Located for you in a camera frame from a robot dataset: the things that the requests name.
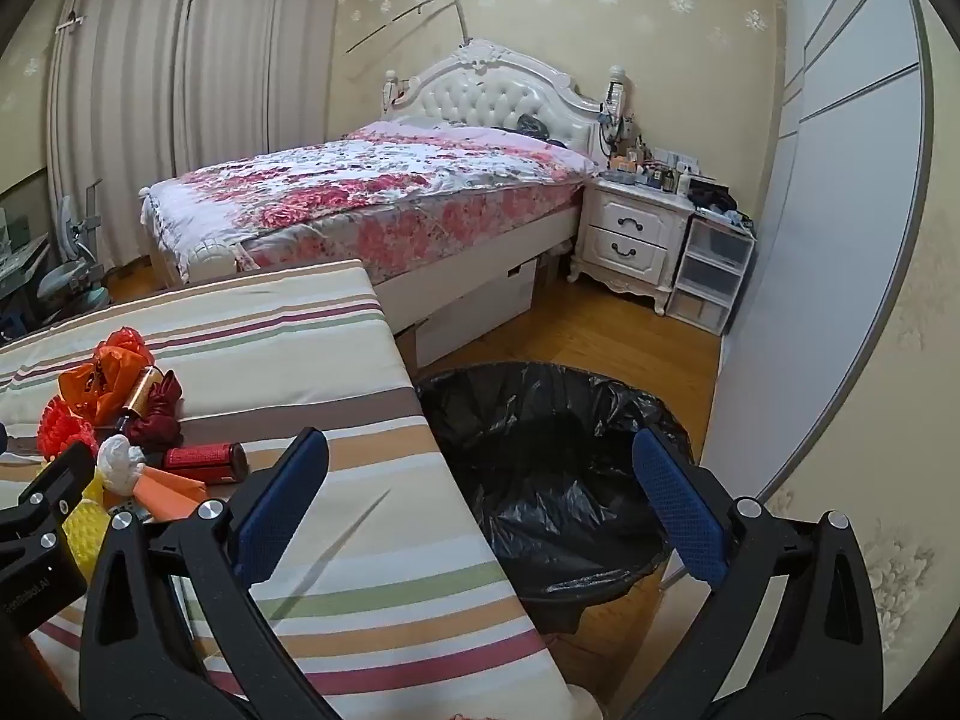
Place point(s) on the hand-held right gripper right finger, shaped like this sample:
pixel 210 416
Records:
pixel 679 510

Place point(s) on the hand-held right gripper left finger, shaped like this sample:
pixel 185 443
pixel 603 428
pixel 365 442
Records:
pixel 281 502

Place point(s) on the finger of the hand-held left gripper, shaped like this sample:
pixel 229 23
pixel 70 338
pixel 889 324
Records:
pixel 64 480

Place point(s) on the red foam net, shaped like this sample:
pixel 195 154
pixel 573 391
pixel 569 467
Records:
pixel 64 431

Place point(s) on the yellow foam net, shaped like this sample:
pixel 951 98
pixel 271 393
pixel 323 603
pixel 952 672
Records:
pixel 82 532

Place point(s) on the black trash bag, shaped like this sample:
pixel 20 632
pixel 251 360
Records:
pixel 547 465

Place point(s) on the red cylinder with black cap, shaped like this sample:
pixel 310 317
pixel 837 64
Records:
pixel 202 463

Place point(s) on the orange plastic bag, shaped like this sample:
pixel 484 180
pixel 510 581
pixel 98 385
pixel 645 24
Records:
pixel 94 386

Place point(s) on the dark red plastic bag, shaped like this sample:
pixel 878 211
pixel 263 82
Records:
pixel 159 424

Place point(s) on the gold cylinder with black cap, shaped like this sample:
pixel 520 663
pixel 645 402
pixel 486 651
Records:
pixel 142 394

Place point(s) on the striped bed sheet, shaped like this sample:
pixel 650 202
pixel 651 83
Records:
pixel 300 360

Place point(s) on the grey ergonomic chair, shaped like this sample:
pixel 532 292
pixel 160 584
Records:
pixel 71 270

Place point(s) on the cluttered study desk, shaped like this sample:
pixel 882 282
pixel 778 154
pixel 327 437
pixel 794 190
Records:
pixel 19 262

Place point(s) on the clear plastic drawer unit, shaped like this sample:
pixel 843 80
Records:
pixel 709 270

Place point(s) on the white storage box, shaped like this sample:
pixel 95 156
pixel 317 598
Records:
pixel 472 315

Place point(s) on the white nightstand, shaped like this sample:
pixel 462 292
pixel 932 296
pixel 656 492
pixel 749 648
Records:
pixel 626 240

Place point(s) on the pile of dark clothes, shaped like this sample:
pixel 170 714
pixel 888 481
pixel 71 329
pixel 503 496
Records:
pixel 716 199

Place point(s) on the floral bedspread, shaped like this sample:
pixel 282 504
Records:
pixel 360 180

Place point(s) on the cluster of small bottles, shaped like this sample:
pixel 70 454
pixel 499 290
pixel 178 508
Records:
pixel 652 172

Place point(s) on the grey sliding wardrobe door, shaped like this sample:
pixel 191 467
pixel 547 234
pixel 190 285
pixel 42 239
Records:
pixel 840 202

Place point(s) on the beige striped curtain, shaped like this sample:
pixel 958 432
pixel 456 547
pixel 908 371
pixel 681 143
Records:
pixel 255 67
pixel 120 127

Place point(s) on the dark cloth item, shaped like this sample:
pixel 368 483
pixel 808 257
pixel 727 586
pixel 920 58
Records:
pixel 534 124

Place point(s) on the white bed with tufted headboard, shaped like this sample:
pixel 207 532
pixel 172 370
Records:
pixel 487 97

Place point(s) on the thin metal pole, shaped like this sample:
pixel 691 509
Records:
pixel 420 9

